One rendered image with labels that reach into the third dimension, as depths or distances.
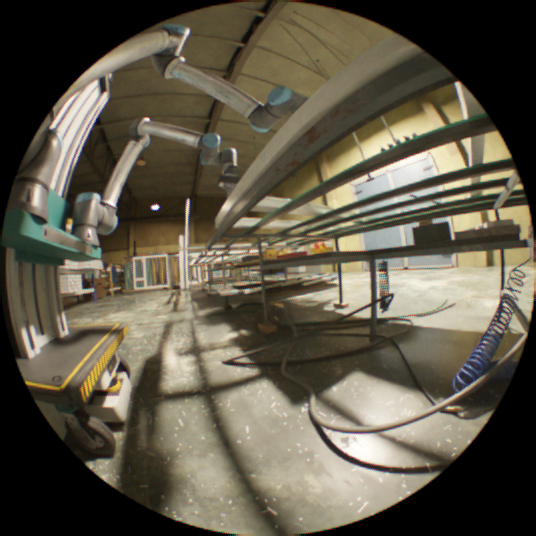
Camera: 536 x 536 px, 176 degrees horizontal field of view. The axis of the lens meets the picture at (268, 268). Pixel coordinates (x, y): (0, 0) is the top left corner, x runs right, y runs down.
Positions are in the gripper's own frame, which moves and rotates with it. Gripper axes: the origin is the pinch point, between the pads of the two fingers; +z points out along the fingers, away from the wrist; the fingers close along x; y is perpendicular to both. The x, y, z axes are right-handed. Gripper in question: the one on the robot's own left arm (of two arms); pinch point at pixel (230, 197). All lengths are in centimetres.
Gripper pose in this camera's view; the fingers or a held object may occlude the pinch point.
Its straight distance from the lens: 102.5
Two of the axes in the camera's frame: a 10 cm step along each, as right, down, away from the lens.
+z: 0.9, 10.0, 0.0
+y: -4.6, 0.4, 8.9
